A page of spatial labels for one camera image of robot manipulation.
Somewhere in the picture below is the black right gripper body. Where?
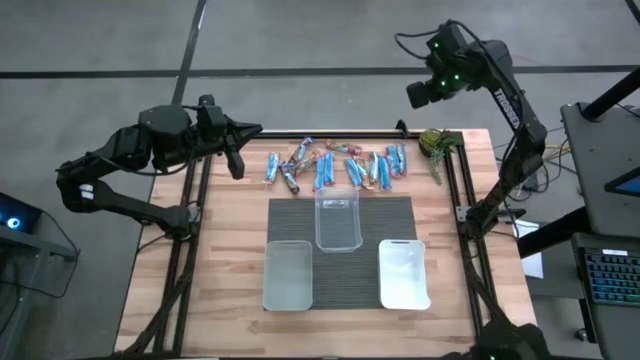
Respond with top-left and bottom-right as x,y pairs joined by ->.
427,52 -> 476,96

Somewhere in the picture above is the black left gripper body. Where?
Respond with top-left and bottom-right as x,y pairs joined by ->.
222,115 -> 264,151

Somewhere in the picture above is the purple-ended green granola bar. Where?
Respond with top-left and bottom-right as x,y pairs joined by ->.
291,136 -> 316,164
278,160 -> 301,196

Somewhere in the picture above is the orange-ended green granola bar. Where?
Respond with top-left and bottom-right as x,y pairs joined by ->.
293,149 -> 324,177

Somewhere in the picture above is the purple-ended blue granola bar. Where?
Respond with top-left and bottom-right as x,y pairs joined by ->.
377,155 -> 393,192

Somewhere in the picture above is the green plant sprig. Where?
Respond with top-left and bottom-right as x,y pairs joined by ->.
418,128 -> 465,186

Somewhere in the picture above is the clear plastic bin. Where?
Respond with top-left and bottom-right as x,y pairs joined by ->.
313,185 -> 365,254

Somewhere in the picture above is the translucent white plastic bin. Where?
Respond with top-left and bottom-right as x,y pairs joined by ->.
262,239 -> 315,312

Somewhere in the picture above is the grey woven placemat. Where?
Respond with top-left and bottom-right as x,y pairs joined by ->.
263,196 -> 419,311

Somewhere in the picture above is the black pole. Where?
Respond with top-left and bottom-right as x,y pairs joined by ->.
581,66 -> 640,123

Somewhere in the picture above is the grey desk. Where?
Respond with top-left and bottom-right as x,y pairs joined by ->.
569,232 -> 640,360
559,102 -> 640,239

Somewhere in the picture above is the black beam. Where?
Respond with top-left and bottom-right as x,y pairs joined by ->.
516,205 -> 592,260

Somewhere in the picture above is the white paper sheet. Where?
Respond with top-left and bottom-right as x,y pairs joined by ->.
510,218 -> 545,280

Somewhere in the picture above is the tablet with blue screen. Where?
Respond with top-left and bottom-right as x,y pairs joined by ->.
603,166 -> 640,198

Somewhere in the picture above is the glass side desk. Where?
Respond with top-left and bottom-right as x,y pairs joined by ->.
0,223 -> 81,360

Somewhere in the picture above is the computer with blue light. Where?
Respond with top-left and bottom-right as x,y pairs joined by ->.
0,192 -> 44,235

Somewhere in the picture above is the backlit keyboard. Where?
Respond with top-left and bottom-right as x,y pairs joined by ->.
582,247 -> 640,308

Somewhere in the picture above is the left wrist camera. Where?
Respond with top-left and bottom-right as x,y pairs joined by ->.
196,93 -> 227,145

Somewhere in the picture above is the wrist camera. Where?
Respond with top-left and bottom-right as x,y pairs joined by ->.
426,20 -> 470,57
196,93 -> 227,145

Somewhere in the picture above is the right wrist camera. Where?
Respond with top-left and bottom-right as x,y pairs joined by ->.
426,20 -> 470,57

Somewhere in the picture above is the black camera cable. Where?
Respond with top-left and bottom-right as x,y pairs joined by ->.
393,30 -> 431,62

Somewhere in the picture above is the black aluminium table frame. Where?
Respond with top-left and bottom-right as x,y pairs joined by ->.
112,128 -> 544,360

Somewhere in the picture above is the yellow cable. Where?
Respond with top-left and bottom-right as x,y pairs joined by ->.
542,139 -> 572,166

